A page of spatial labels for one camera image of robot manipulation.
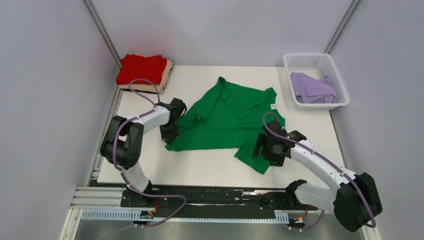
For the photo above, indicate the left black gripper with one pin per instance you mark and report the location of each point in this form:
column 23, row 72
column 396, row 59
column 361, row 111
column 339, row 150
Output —
column 170, row 137

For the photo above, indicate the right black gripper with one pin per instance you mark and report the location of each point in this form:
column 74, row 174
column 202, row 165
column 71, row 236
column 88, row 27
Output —
column 276, row 160

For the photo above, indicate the green t shirt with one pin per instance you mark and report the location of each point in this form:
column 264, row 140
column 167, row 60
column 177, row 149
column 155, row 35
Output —
column 228, row 116

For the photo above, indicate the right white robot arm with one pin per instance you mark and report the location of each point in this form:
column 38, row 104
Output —
column 352, row 198

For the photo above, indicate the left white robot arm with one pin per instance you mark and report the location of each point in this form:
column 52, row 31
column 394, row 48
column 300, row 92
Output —
column 122, row 146

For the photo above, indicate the folded beige t shirt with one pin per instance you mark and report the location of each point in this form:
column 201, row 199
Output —
column 144, row 85

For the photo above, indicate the purple t shirt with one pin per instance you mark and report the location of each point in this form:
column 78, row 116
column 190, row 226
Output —
column 308, row 90

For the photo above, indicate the folded red t shirt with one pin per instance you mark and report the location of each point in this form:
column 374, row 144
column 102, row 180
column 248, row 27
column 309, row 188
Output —
column 136, row 66

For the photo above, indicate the white plastic laundry basket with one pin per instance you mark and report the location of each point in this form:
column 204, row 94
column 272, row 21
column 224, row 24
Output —
column 317, row 66

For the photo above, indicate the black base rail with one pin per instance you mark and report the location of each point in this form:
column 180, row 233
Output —
column 218, row 201

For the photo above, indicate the white slotted cable duct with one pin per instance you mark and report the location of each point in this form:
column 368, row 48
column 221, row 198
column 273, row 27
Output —
column 276, row 217

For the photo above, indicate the left aluminium frame post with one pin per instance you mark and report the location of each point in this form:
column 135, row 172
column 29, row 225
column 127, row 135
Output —
column 91, row 9

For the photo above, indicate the aluminium frame post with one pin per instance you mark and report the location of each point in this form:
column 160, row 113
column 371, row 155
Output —
column 91, row 9
column 351, row 10

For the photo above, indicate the right aluminium frame post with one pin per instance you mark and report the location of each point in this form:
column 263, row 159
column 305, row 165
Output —
column 351, row 10

